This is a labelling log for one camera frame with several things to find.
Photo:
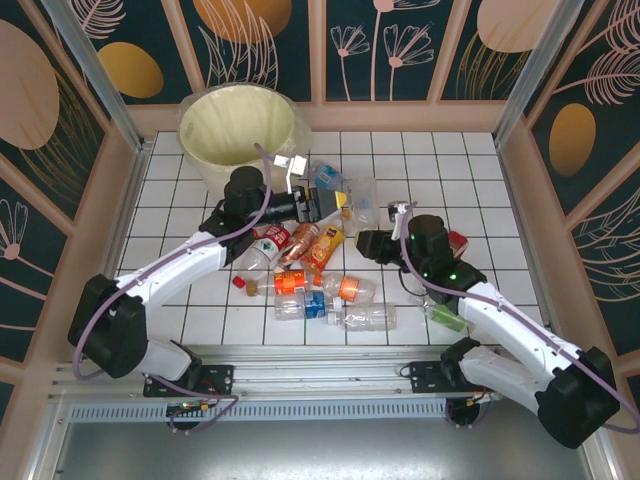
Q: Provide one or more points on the small clear bottle orange cap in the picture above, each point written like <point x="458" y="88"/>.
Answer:
<point x="344" y="215"/>

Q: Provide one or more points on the blue label water bottle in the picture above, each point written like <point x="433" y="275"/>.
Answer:
<point x="325" y="175"/>

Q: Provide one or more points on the dark red label bottle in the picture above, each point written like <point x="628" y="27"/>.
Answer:
<point x="457" y="243"/>

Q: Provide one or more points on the clear bottle purple print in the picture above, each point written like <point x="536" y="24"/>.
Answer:
<point x="364" y="197"/>

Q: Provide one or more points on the orange juice bottle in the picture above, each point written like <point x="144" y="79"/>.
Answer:
<point x="322" y="250"/>

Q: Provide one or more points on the clear bottle orange band label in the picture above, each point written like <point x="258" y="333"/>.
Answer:
<point x="350" y="288"/>

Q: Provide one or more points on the crushed copper brown bottle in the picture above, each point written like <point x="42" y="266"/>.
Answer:
<point x="300" y="242"/>

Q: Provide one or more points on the bottle red white green label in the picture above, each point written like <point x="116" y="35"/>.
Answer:
<point x="267" y="247"/>

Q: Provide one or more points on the clear unlabelled bottle white cap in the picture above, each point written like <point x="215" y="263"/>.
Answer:
<point x="367" y="316"/>

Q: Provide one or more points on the crushed bottle green label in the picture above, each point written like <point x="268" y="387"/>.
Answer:
<point x="445" y="316"/>

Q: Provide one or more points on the crushed clear bottle blue label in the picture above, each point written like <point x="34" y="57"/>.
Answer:
<point x="314" y="305"/>

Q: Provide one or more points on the orange label bottle orange cap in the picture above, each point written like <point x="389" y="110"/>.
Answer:
<point x="287" y="283"/>

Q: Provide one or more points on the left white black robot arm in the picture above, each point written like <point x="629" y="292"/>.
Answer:
<point x="165" y="265"/>

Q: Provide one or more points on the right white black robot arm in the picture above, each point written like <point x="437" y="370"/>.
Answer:
<point x="510" y="332"/>

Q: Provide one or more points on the yellow power connector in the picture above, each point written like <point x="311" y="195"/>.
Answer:
<point x="205" y="408"/>
<point x="472" y="401"/>

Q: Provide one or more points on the grey sheet metal panel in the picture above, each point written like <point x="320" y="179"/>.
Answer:
<point x="320" y="450"/>

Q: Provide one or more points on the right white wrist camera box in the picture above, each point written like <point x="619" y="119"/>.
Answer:
<point x="398" y="207"/>

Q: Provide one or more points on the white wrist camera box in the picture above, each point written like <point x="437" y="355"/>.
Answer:
<point x="398" y="207"/>
<point x="297" y="165"/>

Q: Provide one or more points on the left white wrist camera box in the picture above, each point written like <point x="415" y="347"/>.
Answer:
<point x="297" y="165"/>

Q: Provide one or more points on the aluminium side rail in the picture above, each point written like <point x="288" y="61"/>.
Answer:
<point x="521" y="210"/>
<point x="126" y="210"/>

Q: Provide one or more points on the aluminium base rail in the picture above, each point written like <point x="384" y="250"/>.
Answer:
<point x="320" y="372"/>

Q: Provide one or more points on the aluminium frame post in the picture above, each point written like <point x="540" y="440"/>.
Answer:
<point x="540" y="70"/>
<point x="75" y="37"/>

